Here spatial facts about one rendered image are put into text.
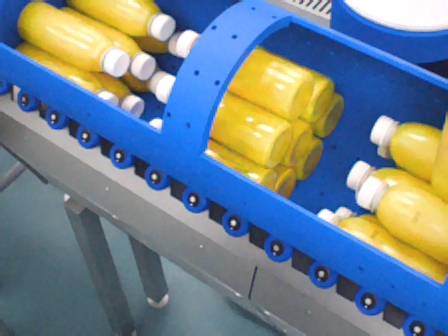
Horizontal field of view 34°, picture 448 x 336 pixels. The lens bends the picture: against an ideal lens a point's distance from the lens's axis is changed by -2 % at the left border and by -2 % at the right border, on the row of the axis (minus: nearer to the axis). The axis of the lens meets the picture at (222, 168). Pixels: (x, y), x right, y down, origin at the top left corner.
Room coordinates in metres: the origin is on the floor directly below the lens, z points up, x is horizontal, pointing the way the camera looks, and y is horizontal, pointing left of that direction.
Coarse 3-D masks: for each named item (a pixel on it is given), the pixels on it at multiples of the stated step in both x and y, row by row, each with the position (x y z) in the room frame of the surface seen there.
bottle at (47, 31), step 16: (32, 16) 0.92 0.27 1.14; (48, 16) 0.91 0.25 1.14; (64, 16) 0.91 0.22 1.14; (32, 32) 0.90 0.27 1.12; (48, 32) 0.88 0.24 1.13; (64, 32) 0.87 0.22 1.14; (80, 32) 0.86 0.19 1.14; (96, 32) 0.86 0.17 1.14; (48, 48) 0.87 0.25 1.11; (64, 48) 0.85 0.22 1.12; (80, 48) 0.84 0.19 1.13; (96, 48) 0.83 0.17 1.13; (112, 48) 0.84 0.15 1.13; (80, 64) 0.83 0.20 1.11; (96, 64) 0.82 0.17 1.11
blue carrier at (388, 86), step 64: (0, 0) 0.90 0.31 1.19; (64, 0) 1.05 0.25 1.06; (192, 0) 0.97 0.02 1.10; (256, 0) 0.81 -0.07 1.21; (0, 64) 0.87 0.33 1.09; (192, 64) 0.69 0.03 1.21; (320, 64) 0.81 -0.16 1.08; (384, 64) 0.72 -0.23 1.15; (128, 128) 0.69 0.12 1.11; (192, 128) 0.63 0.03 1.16; (256, 192) 0.55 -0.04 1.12; (320, 192) 0.66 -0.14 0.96; (320, 256) 0.49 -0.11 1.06; (384, 256) 0.44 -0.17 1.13
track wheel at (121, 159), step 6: (114, 144) 0.78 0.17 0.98; (114, 150) 0.77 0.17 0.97; (120, 150) 0.77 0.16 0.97; (126, 150) 0.76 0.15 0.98; (114, 156) 0.77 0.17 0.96; (120, 156) 0.76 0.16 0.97; (126, 156) 0.76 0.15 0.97; (132, 156) 0.76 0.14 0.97; (114, 162) 0.76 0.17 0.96; (120, 162) 0.76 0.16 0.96; (126, 162) 0.75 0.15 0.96; (132, 162) 0.75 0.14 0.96; (120, 168) 0.75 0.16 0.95; (126, 168) 0.75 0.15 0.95
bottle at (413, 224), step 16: (384, 192) 0.53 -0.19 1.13; (400, 192) 0.52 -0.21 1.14; (416, 192) 0.51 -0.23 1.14; (384, 208) 0.51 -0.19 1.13; (400, 208) 0.50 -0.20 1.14; (416, 208) 0.49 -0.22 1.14; (432, 208) 0.49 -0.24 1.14; (384, 224) 0.49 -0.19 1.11; (400, 224) 0.48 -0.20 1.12; (416, 224) 0.47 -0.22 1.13; (432, 224) 0.47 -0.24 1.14; (400, 240) 0.48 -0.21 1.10; (416, 240) 0.46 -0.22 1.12; (432, 240) 0.45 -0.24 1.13; (432, 256) 0.45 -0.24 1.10
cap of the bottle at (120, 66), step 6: (108, 54) 0.83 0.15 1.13; (114, 54) 0.82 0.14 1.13; (120, 54) 0.82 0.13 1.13; (126, 54) 0.83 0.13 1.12; (108, 60) 0.82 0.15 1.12; (114, 60) 0.81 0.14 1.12; (120, 60) 0.82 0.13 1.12; (126, 60) 0.83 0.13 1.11; (108, 66) 0.81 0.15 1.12; (114, 66) 0.81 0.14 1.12; (120, 66) 0.82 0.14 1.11; (126, 66) 0.83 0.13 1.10; (108, 72) 0.81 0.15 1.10; (114, 72) 0.81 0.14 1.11; (120, 72) 0.82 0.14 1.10
